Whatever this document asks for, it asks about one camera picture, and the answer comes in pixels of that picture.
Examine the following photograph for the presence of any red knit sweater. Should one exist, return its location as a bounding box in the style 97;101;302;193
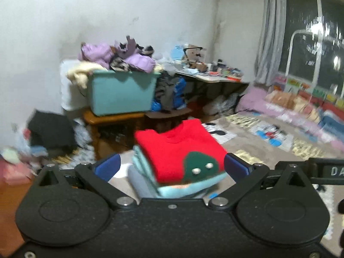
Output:
134;119;226;171

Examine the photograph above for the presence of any dark low desk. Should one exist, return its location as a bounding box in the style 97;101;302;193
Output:
175;71;249;120

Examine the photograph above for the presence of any light blue folded clothes stack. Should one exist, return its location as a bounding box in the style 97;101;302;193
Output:
128;145;226;199

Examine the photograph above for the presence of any blue folded quilt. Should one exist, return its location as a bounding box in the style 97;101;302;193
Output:
319;110;344;141

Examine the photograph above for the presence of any black bag on floor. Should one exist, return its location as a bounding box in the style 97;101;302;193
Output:
27;110;78;153

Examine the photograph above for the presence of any purple puffer jacket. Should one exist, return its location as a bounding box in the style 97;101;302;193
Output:
78;35;156;73

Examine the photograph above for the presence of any teal plastic storage bin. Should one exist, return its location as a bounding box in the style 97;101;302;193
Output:
87;70;160;117

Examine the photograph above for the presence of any wooden low table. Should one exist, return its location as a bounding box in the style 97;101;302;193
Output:
83;107;192;160

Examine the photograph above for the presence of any cardboard box on desk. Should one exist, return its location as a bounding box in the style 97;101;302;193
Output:
183;44;207;68

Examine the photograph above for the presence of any dark window with frame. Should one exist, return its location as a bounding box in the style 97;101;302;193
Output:
279;0;343;96

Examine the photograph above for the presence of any cream fluffy garment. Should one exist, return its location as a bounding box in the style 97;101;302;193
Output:
66;61;108;89

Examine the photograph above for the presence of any colourful alphabet foam mat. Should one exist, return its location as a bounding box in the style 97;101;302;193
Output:
272;75;343;111

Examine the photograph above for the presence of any grey window curtain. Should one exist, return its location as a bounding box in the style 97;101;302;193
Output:
254;0;286;86

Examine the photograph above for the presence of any beige cartoon pillow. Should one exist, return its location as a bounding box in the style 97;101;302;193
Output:
265;90;321;123

